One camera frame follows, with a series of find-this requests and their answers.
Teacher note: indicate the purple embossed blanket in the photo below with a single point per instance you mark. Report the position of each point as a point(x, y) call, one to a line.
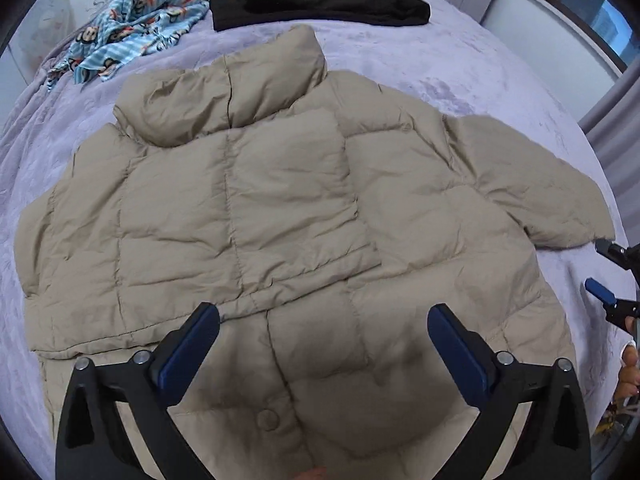
point(500, 85)

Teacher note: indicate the grey curtain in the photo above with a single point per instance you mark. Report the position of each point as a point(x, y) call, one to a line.
point(617, 160)

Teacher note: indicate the white standing fan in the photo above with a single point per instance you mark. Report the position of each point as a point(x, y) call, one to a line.
point(50, 25)

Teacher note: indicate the person's left hand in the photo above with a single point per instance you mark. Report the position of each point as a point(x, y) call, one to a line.
point(314, 475)

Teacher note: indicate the blue cartoon print cloth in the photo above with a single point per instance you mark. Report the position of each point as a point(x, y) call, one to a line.
point(135, 25)

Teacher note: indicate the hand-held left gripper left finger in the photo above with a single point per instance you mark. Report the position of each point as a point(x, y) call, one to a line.
point(187, 347)

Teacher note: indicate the person's right hand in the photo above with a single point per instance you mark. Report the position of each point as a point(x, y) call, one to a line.
point(631, 377)

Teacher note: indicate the dark framed window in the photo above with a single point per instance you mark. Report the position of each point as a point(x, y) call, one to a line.
point(590, 5)

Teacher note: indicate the beige puffer jacket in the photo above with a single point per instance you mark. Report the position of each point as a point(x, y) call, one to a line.
point(280, 200)

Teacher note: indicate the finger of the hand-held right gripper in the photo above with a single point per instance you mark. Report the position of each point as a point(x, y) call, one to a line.
point(597, 290)
point(617, 254)

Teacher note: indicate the black garment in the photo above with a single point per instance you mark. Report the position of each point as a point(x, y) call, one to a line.
point(320, 2)

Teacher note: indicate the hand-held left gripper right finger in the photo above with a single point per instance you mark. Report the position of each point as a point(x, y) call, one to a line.
point(462, 355)

